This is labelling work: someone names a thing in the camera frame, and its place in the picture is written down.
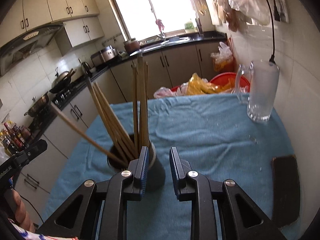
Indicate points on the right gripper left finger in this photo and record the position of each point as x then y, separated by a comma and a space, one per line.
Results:
98, 210

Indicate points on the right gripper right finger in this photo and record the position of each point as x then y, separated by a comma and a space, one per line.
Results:
219, 205

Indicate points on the kitchen window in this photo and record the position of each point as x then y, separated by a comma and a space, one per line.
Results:
141, 19

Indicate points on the person's left hand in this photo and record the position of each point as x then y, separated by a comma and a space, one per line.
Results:
21, 215

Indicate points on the sauce bottle red label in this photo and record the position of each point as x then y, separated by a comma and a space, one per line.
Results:
13, 136

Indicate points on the black smartphone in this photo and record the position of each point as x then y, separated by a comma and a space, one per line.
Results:
286, 190

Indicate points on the steel pot on stove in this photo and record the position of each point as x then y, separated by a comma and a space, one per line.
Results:
38, 105

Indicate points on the blue table cloth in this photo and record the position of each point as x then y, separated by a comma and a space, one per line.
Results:
213, 133

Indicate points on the dark utensil holder cup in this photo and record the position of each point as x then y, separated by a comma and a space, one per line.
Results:
156, 172

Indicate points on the black wok with lid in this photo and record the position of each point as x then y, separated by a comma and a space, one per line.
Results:
62, 80

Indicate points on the steel range hood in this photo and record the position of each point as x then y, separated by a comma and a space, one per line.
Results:
21, 47

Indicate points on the black kettle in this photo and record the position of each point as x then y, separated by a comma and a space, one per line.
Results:
86, 69

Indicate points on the red plastic basin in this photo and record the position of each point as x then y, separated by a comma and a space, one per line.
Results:
222, 83

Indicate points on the yellow plastic bag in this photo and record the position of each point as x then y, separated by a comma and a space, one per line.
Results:
197, 86

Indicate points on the clear glass mug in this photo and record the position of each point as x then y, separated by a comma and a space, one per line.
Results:
264, 78

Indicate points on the silver rice cooker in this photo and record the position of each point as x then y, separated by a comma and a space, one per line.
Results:
104, 55

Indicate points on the bag on floor corner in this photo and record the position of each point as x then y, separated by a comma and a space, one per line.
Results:
223, 60

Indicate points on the brown clay pot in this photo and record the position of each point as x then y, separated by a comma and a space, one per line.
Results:
131, 45

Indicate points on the hanging plastic bags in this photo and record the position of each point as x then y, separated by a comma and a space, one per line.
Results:
256, 10

